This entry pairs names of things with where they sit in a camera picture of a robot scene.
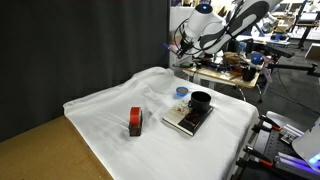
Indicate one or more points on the white cloth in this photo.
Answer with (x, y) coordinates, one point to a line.
(160, 153)

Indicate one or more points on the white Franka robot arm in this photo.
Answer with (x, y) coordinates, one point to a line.
(233, 20)

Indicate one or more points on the red tape in black dispenser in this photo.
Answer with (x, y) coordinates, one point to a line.
(135, 120)

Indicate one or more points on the white plastic storage bin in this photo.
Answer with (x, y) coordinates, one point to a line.
(176, 25)

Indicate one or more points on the aluminium rail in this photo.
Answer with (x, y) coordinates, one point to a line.
(295, 164)

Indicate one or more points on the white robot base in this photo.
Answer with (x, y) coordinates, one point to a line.
(310, 143)

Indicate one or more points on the blue bowl of cereal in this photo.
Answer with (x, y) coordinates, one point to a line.
(182, 91)

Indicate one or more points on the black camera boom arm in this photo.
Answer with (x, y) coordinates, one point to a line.
(293, 66)

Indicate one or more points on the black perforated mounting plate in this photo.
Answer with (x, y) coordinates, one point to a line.
(275, 143)

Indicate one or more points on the silver pen with blue cap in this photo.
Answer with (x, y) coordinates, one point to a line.
(169, 47)

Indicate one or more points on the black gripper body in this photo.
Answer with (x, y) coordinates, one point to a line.
(186, 45)

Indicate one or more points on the blue round object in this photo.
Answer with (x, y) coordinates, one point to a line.
(256, 58)

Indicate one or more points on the black book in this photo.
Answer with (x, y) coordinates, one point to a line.
(183, 125)

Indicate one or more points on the black curtain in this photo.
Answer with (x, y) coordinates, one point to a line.
(83, 46)

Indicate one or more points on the black cup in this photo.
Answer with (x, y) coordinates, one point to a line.
(200, 101)

